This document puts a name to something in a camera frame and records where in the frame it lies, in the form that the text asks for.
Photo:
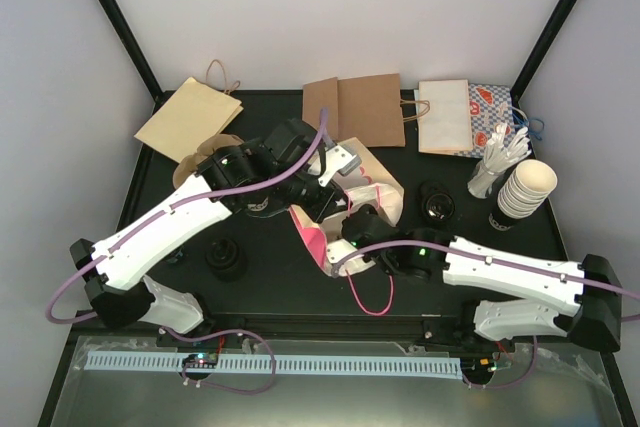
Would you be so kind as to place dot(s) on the stack of black lids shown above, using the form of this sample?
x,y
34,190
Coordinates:
x,y
226,259

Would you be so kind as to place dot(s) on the tan paper bag with handles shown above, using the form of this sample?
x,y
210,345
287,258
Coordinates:
x,y
194,112

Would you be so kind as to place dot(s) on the cake print paper bag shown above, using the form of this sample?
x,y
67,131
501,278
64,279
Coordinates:
x,y
368,184

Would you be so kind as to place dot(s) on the brown pulp cup carrier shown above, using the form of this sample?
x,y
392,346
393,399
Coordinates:
x,y
189,164

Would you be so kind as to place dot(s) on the black cup lid stack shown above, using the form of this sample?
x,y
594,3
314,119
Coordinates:
x,y
436,205

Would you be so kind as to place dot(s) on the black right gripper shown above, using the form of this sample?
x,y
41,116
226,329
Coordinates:
x,y
369,210

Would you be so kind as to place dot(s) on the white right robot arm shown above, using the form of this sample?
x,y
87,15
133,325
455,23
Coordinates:
x,y
578,301

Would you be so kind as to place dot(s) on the white plastic cutlery bunch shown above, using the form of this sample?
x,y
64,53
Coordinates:
x,y
498,157

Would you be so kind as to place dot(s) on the brown kraft paper bag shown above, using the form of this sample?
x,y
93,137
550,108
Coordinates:
x,y
366,108

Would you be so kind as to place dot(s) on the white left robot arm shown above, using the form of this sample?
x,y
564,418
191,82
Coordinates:
x,y
115,270

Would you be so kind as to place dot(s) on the white perforated front rail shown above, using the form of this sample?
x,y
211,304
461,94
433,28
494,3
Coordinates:
x,y
369,366

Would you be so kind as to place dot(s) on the stack of paper cups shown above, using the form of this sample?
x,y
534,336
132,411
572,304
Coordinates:
x,y
528,186

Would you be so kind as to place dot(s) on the red blue patterned bag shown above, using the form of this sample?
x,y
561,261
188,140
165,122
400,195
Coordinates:
x,y
491,105

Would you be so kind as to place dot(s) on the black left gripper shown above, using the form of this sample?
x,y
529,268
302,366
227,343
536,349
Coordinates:
x,y
330,204

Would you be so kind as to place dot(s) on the white paper bag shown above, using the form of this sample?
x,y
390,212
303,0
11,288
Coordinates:
x,y
443,118

